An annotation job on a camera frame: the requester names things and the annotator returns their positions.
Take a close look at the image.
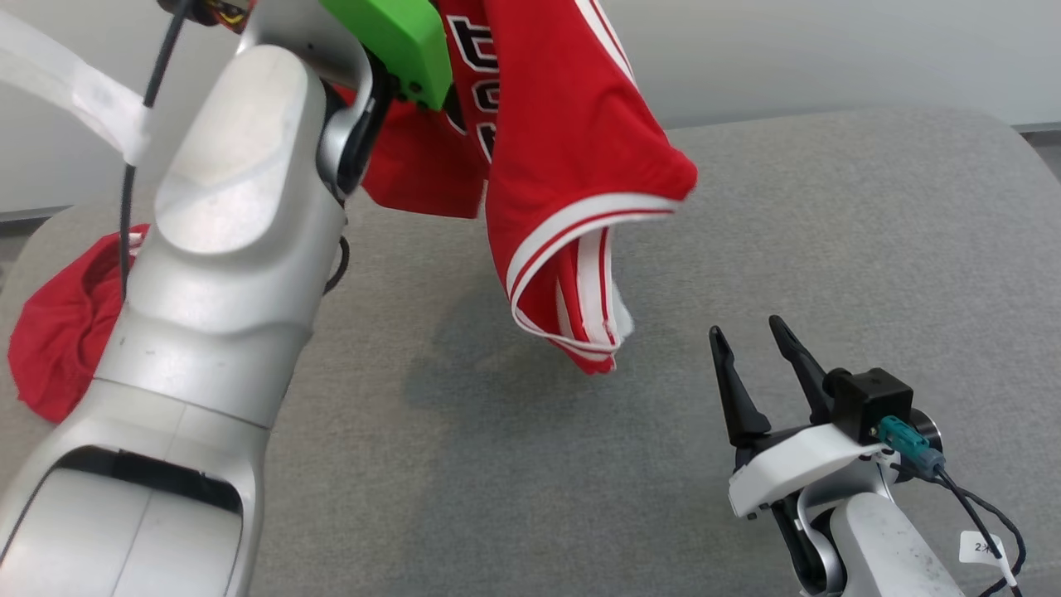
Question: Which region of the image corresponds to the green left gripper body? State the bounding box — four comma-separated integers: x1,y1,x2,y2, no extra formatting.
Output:
319,0,453,113

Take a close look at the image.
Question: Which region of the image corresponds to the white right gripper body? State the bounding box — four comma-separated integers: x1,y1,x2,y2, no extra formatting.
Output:
728,423,888,519

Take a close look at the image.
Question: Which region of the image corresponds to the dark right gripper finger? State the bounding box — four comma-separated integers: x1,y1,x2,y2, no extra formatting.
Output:
709,326,772,449
768,315,834,425

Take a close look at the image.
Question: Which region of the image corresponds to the red basketball jersey white trim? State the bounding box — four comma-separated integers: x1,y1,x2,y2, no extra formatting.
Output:
332,0,699,376

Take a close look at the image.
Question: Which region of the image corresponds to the red shorts elastic waist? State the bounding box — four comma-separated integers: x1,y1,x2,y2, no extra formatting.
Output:
8,224,154,424

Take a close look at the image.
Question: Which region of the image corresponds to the white tape strip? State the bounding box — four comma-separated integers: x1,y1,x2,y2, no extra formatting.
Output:
0,8,154,167

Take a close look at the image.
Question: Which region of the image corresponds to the teal right camera connector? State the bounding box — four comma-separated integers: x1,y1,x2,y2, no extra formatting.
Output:
877,415,946,480

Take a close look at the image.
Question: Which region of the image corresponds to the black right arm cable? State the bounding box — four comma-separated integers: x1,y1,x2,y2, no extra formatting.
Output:
891,464,1029,597

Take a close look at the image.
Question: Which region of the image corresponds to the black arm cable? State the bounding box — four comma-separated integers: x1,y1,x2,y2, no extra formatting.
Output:
120,0,196,299
891,464,1029,597

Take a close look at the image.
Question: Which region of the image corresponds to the white cable label tag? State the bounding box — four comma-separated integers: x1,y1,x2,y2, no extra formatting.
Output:
959,531,1005,565

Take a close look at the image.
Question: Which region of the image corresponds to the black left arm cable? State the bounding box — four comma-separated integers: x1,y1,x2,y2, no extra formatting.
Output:
120,0,196,299

